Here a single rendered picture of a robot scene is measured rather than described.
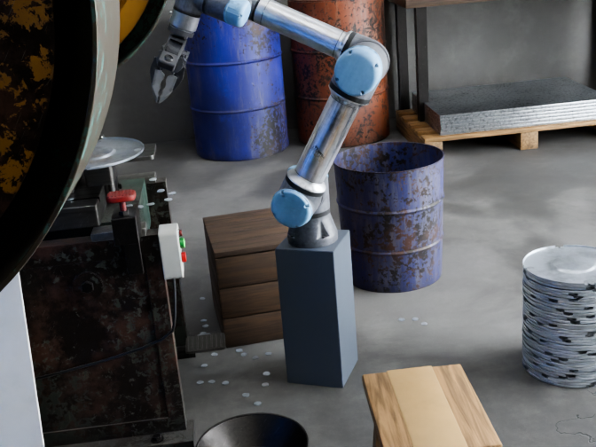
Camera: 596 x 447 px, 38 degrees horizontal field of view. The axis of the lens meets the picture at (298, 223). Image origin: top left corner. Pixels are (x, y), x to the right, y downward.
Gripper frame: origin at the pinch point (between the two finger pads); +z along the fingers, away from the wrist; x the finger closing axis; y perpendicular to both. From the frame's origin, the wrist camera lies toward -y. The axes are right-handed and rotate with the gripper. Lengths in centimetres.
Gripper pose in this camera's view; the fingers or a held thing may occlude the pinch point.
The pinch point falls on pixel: (158, 98)
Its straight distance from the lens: 242.9
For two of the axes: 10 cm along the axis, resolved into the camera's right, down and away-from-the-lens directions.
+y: 0.3, -3.4, 9.4
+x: -9.4, -3.3, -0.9
